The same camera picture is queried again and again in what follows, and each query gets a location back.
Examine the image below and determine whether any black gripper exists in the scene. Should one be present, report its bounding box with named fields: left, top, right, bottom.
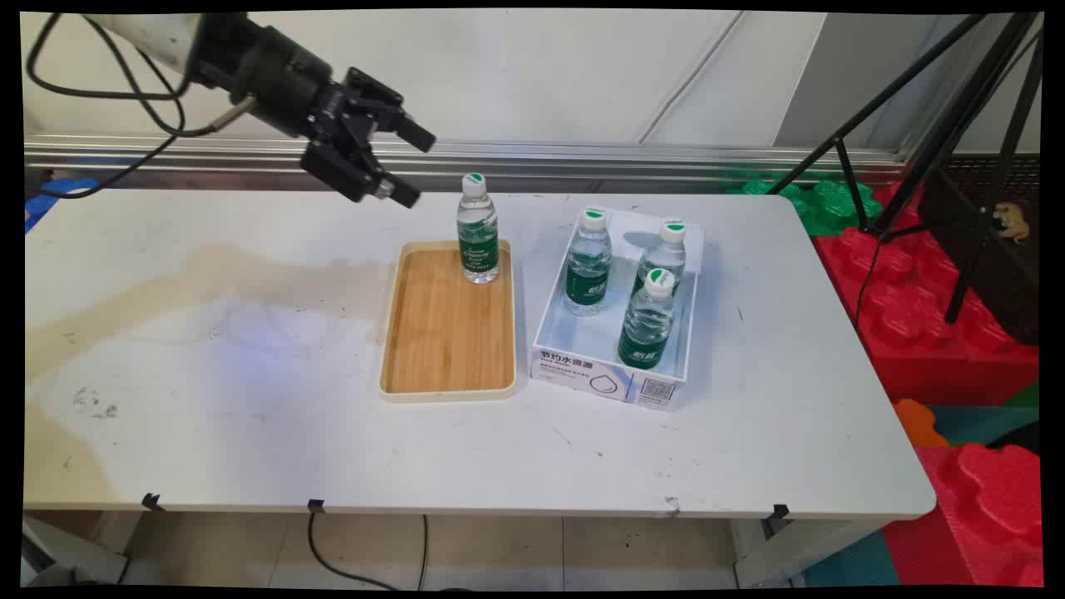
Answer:
left=194, top=12, right=438, bottom=210

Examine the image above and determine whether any green label water bottle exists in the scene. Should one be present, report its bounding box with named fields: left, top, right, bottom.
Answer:
left=639, top=220, right=689, bottom=294
left=564, top=209, right=614, bottom=318
left=616, top=267, right=677, bottom=371

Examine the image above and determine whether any water bottle with script label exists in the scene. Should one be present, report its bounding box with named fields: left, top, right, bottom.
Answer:
left=455, top=172, right=501, bottom=286

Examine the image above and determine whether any wooden tray with cream rim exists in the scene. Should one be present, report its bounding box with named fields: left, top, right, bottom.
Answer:
left=379, top=240, right=518, bottom=405

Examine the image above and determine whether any white cardboard box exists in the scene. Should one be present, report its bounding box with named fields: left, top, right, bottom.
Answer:
left=529, top=205, right=706, bottom=413

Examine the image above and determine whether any blue foam block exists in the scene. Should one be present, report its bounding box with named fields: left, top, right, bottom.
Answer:
left=24, top=176, right=102, bottom=235

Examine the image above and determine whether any green foam block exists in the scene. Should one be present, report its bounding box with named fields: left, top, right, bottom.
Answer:
left=726, top=176, right=884, bottom=239

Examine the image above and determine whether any white table leg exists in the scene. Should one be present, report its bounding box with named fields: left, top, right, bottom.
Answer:
left=731, top=517, right=884, bottom=591
left=22, top=510, right=144, bottom=587

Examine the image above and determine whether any large red foam block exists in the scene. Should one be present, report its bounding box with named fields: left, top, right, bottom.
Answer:
left=812, top=181, right=1042, bottom=408

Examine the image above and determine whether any black tripod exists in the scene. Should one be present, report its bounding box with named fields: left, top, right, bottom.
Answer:
left=764, top=12, right=1046, bottom=327

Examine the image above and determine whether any orange foam piece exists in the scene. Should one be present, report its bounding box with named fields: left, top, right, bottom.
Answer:
left=894, top=398, right=950, bottom=449

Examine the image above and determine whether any black board panel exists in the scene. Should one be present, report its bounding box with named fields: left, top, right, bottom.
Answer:
left=919, top=153, right=1042, bottom=347

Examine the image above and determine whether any small brown toy animal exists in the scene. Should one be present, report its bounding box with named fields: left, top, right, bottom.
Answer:
left=992, top=201, right=1032, bottom=245

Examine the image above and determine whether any red foam block wavy edge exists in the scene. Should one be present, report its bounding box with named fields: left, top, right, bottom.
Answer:
left=880, top=442, right=1046, bottom=589

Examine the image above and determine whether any aluminium rail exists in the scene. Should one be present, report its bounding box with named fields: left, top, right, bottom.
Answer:
left=23, top=132, right=909, bottom=195

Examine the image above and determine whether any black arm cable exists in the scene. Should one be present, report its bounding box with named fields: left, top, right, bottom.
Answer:
left=26, top=12, right=255, bottom=201

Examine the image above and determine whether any thick black floor cable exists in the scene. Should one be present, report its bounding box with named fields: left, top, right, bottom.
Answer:
left=305, top=511, right=385, bottom=592

